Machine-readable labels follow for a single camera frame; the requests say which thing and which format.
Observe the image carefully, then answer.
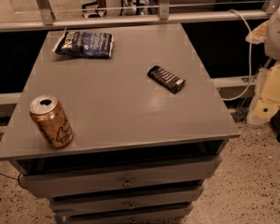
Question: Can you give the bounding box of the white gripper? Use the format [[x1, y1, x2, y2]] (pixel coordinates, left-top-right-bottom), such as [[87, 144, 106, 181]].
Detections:
[[245, 6, 280, 125]]

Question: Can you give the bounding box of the orange soda can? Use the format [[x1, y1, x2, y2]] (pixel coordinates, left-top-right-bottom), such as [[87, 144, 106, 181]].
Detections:
[[30, 95, 74, 148]]

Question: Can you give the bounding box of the black snack bar wrapper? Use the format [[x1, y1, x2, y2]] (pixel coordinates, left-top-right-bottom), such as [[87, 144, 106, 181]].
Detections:
[[147, 65, 186, 93]]

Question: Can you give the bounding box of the grey drawer cabinet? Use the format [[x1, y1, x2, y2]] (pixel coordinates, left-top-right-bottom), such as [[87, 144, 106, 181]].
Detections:
[[0, 24, 239, 224]]

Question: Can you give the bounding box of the blue chip bag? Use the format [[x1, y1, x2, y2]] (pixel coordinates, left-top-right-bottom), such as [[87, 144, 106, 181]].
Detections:
[[52, 31, 114, 59]]

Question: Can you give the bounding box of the top drawer knob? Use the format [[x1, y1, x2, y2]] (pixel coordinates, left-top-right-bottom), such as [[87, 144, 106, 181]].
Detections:
[[123, 179, 133, 188]]

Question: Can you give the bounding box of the white cable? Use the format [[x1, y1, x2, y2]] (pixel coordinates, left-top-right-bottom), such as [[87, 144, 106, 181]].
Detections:
[[222, 8, 254, 102]]

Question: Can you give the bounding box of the metal railing frame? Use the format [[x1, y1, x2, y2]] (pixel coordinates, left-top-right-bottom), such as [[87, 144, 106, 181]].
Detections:
[[0, 0, 280, 32]]

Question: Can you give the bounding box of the black floor cable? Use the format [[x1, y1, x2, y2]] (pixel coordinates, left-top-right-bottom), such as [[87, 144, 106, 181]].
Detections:
[[0, 168, 22, 189]]

